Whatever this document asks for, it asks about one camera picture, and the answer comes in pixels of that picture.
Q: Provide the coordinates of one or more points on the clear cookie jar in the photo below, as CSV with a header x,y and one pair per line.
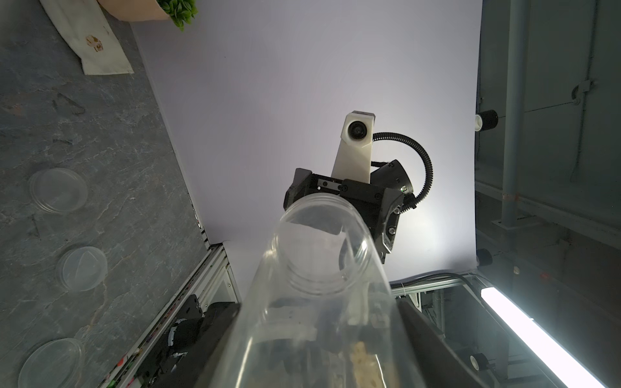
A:
x,y
319,312

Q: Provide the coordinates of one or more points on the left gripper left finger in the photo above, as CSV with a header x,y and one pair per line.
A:
x,y
196,368

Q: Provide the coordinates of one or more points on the beige gardening glove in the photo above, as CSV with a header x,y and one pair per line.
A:
x,y
85,29

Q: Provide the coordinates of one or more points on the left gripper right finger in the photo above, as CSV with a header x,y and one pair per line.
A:
x,y
439,364

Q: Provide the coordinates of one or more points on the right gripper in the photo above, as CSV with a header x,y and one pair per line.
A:
x,y
380,202

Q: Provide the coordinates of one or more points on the potted green plant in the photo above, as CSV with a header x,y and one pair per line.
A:
x,y
180,12

